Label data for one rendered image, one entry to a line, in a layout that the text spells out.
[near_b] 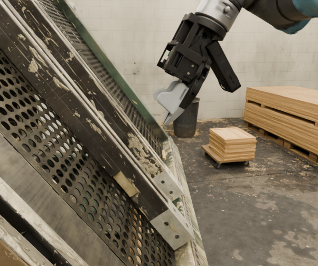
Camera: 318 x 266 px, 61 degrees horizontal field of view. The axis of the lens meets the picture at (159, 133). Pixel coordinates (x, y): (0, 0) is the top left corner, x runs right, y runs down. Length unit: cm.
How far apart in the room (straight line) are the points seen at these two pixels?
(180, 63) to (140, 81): 499
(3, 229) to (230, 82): 45
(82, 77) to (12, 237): 71
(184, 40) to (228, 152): 301
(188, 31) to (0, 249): 45
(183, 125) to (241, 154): 142
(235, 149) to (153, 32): 297
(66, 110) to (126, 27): 478
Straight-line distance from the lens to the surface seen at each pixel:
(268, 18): 59
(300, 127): 431
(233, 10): 56
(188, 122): 467
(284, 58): 671
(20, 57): 74
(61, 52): 97
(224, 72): 57
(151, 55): 550
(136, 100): 169
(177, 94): 54
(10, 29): 74
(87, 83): 96
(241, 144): 355
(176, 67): 52
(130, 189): 77
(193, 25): 54
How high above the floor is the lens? 145
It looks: 17 degrees down
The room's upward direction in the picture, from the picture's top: straight up
